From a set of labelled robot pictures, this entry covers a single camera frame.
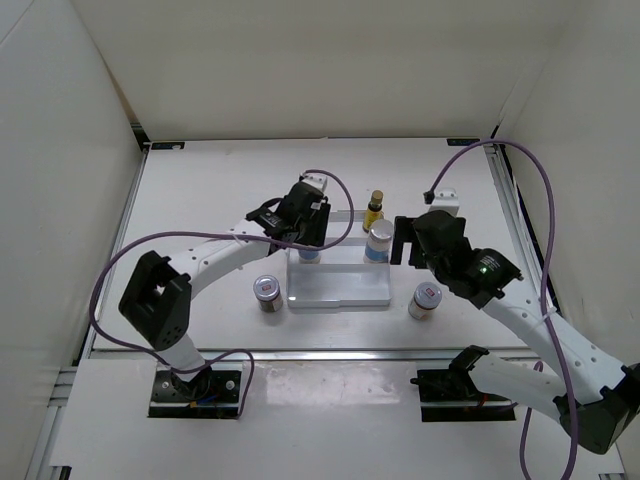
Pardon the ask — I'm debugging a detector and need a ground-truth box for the silver-lid spice jar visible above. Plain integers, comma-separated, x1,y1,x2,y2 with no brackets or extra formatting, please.
363,219,394,263
298,250,321,264

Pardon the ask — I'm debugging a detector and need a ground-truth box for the yellow sauce bottle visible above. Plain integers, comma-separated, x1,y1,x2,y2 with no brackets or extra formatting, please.
362,190,384,232

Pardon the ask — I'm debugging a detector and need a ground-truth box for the pale white-lid jar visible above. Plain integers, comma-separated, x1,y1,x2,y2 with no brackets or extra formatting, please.
408,282,442,320

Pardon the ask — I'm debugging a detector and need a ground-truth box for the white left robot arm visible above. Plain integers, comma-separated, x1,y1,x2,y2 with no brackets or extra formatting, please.
118,174,330,400

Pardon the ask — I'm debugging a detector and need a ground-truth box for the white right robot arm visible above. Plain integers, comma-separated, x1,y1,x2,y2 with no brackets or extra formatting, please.
391,210,639,455

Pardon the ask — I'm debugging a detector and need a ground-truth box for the white three-compartment tray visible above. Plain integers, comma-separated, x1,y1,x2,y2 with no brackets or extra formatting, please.
286,210,392,310

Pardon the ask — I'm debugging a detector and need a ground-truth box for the left dark white-lid jar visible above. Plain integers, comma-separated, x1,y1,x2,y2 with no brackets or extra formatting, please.
253,275,283,313

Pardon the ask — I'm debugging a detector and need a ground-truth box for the right dark table label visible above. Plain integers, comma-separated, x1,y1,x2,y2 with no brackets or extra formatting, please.
446,138,480,148

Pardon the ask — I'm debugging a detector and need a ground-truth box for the dark table label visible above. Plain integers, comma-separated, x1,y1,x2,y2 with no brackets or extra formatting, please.
150,142,185,151
446,138,480,148

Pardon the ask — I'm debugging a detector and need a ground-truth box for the left dark table label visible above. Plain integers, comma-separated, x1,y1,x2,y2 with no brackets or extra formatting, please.
150,142,185,151

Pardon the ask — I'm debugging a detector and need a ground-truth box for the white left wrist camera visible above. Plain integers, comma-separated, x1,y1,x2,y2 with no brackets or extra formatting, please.
299,171,328,194

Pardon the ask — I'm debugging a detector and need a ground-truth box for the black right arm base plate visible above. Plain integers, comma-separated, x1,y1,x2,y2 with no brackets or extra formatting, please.
410,368,516,423

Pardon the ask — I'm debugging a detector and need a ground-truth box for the left aluminium frame rail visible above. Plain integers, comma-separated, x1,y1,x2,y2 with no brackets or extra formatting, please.
71,121,149,367

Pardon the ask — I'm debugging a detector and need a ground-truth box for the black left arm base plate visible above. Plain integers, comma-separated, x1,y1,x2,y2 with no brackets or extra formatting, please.
147,361,255,420

